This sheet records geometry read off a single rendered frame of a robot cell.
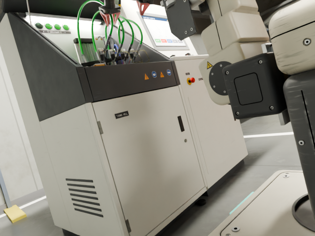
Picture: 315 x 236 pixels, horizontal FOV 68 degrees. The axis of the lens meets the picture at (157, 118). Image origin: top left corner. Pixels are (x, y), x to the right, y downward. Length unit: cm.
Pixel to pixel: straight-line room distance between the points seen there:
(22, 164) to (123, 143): 225
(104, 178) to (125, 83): 48
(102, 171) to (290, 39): 89
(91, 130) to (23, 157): 224
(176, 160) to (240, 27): 88
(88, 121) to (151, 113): 37
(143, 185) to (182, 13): 81
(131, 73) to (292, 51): 91
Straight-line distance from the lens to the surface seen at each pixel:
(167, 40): 203
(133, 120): 120
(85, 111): 109
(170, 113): 141
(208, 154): 168
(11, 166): 326
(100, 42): 192
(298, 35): 49
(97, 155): 110
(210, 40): 77
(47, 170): 171
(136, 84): 126
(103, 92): 112
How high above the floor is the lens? 70
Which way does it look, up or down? 3 degrees down
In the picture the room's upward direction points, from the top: 15 degrees counter-clockwise
